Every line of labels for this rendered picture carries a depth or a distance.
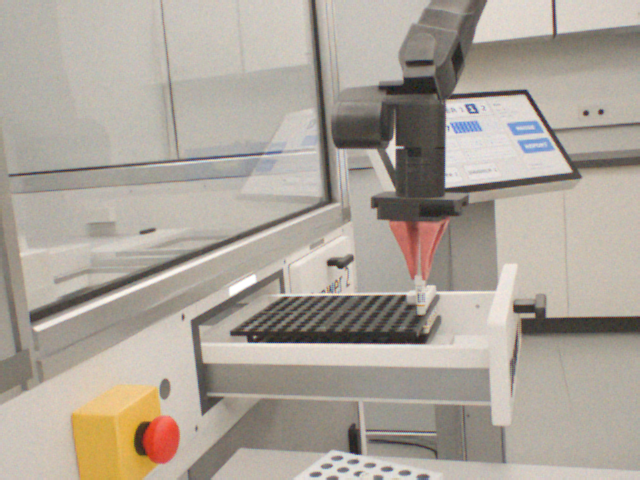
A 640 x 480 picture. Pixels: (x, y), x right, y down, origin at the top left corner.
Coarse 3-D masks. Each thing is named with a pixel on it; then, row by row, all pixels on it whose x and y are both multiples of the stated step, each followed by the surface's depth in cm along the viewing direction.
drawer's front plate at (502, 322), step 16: (512, 272) 89; (512, 288) 81; (496, 304) 74; (512, 304) 80; (496, 320) 69; (512, 320) 79; (496, 336) 69; (512, 336) 78; (496, 352) 69; (512, 352) 77; (496, 368) 69; (496, 384) 69; (496, 400) 70; (512, 400) 74; (496, 416) 70
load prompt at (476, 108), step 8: (448, 104) 180; (456, 104) 181; (464, 104) 182; (472, 104) 182; (480, 104) 183; (448, 112) 178; (456, 112) 179; (464, 112) 180; (472, 112) 181; (480, 112) 181; (488, 112) 182
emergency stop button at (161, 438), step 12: (156, 420) 60; (168, 420) 60; (144, 432) 60; (156, 432) 59; (168, 432) 59; (144, 444) 60; (156, 444) 58; (168, 444) 59; (156, 456) 59; (168, 456) 59
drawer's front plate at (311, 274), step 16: (336, 240) 130; (320, 256) 118; (336, 256) 126; (304, 272) 110; (320, 272) 117; (336, 272) 126; (352, 272) 135; (304, 288) 110; (320, 288) 117; (336, 288) 126; (352, 288) 135
